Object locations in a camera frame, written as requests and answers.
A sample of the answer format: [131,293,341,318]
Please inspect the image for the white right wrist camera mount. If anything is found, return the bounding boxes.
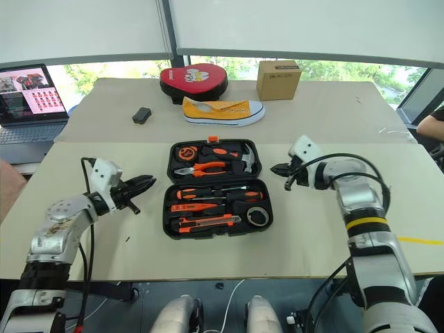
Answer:
[288,135,324,168]

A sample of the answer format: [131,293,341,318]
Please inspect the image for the black table frame bar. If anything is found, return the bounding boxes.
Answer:
[65,280,140,305]

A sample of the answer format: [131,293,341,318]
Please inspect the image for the steel claw hammer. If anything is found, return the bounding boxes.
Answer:
[200,142,258,175]

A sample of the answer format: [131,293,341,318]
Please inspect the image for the small black case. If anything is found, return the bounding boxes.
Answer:
[131,107,153,125]

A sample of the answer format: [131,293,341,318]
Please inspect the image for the person's arm black sleeve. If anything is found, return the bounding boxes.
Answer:
[416,105,444,142]

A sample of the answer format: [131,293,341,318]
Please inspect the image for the black device with white knob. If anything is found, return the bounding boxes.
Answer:
[285,309,317,333]

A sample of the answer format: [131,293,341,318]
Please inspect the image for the dark chair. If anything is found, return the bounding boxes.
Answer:
[429,138,444,168]

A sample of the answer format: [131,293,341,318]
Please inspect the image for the yellow canvas sneaker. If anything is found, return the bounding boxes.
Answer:
[181,96,266,128]

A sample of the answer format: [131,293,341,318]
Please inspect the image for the orange black handled screwdriver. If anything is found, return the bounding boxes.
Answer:
[176,188,249,200]
[191,190,265,205]

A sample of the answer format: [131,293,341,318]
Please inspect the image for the yellow cable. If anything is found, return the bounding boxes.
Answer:
[396,236,444,246]

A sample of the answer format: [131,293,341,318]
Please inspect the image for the dark angled window frame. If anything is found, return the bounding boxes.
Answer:
[395,67,444,126]

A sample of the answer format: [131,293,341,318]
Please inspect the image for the orange black tape measure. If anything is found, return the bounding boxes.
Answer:
[175,146,198,162]

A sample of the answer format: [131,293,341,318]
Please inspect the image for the thin white cable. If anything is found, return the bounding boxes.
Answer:
[221,278,246,333]

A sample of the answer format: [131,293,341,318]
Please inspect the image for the brown cardboard box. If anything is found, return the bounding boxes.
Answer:
[256,60,302,101]

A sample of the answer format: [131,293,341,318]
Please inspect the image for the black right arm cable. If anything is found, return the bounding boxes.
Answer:
[284,152,393,333]

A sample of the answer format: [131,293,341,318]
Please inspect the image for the orange voltage tester pen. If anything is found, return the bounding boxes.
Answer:
[169,202,223,214]

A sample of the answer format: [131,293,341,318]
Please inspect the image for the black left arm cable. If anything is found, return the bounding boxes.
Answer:
[76,157,97,333]

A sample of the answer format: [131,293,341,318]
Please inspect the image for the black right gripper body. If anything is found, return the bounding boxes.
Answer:
[284,156,310,192]

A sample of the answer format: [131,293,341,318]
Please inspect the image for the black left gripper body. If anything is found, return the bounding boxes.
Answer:
[110,178,142,214]

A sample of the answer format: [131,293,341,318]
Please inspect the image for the grey open laptop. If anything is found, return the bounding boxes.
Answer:
[0,63,71,164]

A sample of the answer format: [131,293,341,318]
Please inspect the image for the wide white roller blind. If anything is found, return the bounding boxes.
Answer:
[168,0,444,69]

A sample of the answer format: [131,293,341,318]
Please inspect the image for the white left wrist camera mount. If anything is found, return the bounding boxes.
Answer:
[90,158,123,212]

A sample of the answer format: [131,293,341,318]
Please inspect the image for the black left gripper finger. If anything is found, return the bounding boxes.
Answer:
[125,175,158,192]
[128,183,155,202]

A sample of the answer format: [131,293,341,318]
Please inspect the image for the orange black utility knife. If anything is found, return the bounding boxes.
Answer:
[178,214,242,233]

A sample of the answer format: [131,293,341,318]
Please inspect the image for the black electrical tape roll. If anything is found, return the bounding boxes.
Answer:
[246,205,270,227]

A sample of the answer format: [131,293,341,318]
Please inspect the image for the orange handled pliers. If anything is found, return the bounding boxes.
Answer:
[172,160,228,178]

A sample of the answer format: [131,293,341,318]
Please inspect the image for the dark window post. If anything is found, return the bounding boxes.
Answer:
[155,0,191,70]

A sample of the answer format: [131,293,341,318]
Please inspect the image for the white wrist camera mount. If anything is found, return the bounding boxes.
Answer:
[288,135,324,168]
[90,158,123,212]

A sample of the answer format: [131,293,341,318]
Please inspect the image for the black plastic tool case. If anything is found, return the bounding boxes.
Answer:
[162,135,275,240]

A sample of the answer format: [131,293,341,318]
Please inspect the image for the red boxing focus pad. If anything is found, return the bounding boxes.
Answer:
[159,64,230,105]

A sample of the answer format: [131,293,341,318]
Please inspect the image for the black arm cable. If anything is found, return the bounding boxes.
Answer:
[76,157,97,333]
[284,152,393,333]

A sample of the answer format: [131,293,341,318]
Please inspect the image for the grey rounded shape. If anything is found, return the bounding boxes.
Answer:
[149,295,204,333]
[245,295,280,333]

